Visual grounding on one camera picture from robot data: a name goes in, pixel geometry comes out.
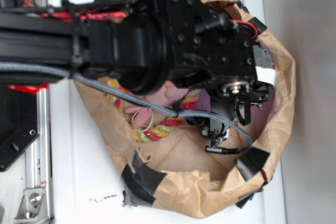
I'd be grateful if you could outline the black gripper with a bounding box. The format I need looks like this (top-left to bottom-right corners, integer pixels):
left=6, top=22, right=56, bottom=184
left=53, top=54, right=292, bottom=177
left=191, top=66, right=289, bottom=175
left=186, top=81, right=273, bottom=153

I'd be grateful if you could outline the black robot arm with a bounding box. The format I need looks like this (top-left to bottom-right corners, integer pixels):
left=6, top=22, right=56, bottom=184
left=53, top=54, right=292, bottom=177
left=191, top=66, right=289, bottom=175
left=1, top=0, right=276, bottom=154

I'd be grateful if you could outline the pink plush bunny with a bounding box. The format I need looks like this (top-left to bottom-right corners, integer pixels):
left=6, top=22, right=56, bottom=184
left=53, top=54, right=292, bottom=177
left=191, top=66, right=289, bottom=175
left=124, top=81, right=211, bottom=128

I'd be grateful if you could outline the brown paper bag bowl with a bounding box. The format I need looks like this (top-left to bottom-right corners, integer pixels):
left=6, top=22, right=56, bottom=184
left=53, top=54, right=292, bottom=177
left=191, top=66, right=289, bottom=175
left=76, top=0, right=296, bottom=218

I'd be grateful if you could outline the multicolour twisted rope toy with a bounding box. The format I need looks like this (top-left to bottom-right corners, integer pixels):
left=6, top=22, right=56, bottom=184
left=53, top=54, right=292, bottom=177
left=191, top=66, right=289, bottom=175
left=107, top=89, right=200, bottom=143

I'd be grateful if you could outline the grey braided cable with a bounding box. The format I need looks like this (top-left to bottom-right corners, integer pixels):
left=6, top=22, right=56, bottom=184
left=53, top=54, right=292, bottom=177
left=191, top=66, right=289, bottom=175
left=0, top=61, right=253, bottom=154

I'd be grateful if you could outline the aluminium extrusion rail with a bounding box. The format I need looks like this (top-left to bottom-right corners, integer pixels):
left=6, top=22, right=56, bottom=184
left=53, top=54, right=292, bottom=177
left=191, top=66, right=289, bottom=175
left=23, top=89, right=54, bottom=223

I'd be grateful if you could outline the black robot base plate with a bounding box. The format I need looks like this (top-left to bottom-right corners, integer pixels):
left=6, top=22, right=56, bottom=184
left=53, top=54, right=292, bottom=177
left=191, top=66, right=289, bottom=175
left=0, top=86, right=38, bottom=172

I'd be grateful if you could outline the metal corner bracket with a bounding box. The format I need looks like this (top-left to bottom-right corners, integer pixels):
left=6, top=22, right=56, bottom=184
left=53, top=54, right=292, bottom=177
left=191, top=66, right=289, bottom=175
left=14, top=187, right=48, bottom=223

